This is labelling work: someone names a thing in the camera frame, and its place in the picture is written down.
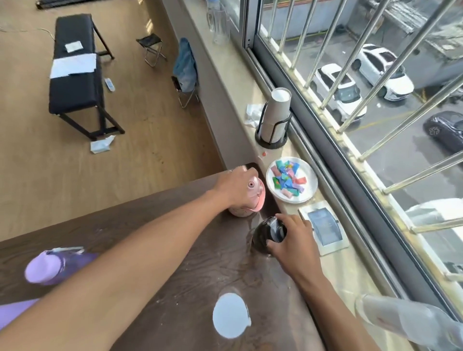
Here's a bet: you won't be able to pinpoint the person's left forearm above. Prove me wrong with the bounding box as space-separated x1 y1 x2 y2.
0 190 228 351

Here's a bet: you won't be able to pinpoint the white tissue packet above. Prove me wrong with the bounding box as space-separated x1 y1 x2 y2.
90 135 116 155

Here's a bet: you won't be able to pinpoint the black folding stool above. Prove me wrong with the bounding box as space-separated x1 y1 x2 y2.
136 33 168 68

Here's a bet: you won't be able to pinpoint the crumpled white tissue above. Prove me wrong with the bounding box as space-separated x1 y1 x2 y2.
245 103 266 127

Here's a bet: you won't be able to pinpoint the thin white cable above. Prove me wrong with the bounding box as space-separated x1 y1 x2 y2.
0 25 55 41

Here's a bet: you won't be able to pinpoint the metal window guard bars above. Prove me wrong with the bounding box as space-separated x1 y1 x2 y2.
266 0 463 283

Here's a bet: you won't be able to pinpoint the white round plate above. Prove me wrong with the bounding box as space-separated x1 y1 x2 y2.
266 156 319 205

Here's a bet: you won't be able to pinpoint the black padded bench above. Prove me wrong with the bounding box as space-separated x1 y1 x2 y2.
48 14 126 142

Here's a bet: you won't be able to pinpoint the glass of dark drink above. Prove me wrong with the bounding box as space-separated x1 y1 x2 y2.
251 216 288 258

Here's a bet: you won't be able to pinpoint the person's right forearm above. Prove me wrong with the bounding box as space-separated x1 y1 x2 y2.
291 269 380 351

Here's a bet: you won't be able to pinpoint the folding stool with metal legs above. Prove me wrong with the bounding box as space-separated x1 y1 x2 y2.
171 75 200 109

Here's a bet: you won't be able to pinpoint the person's left hand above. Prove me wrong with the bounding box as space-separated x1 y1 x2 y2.
211 166 259 214

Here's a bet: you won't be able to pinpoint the purple water bottle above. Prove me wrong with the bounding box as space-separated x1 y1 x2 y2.
24 247 100 286

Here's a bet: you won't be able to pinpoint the clear plastic bottle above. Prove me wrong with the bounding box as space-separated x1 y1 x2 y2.
354 294 463 351

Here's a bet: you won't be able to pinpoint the large white paper sheet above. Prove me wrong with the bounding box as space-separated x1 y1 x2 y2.
49 53 97 80

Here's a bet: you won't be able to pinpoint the long black bar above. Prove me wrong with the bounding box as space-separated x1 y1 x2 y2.
35 0 106 10

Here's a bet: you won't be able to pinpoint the pile of colourful candy wrappers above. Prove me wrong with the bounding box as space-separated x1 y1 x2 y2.
270 159 308 199

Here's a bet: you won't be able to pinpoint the pink thermos bottle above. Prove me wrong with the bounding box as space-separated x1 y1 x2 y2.
228 175 267 218

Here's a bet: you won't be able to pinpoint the stack of white paper cups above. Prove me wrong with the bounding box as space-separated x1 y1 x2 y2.
260 88 292 144

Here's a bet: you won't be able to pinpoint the clear plastic pitcher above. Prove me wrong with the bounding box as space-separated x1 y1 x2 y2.
206 0 232 46

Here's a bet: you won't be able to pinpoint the person's right hand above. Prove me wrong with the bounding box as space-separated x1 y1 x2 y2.
267 213 323 285

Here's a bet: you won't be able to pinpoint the grey window frame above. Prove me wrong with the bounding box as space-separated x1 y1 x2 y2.
217 0 463 322

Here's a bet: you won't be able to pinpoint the black wire cup holder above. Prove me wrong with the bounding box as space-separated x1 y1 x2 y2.
255 102 292 150

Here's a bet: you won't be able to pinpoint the white car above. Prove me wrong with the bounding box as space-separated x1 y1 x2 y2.
310 63 368 124
351 43 415 102

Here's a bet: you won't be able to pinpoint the light purple object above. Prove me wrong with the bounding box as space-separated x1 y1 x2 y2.
0 298 40 331

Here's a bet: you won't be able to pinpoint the black car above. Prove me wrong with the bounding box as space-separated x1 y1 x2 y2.
423 110 463 155

